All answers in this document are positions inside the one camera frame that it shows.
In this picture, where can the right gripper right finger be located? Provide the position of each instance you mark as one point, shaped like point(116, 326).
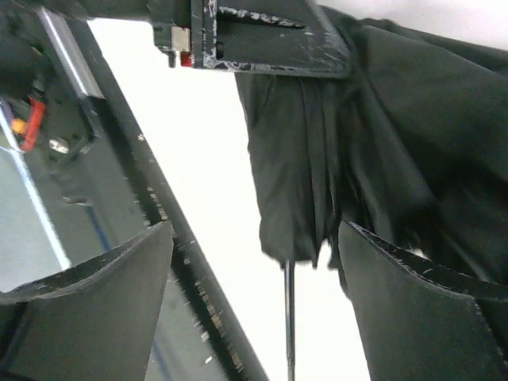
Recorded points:
point(419, 320)

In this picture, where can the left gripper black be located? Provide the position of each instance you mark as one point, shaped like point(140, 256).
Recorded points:
point(268, 37)

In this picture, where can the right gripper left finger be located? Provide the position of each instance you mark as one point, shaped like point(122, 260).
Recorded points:
point(94, 321)

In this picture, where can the black folding umbrella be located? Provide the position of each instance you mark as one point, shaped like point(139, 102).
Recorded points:
point(411, 146)

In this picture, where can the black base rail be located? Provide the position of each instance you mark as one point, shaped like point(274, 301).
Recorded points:
point(78, 179)

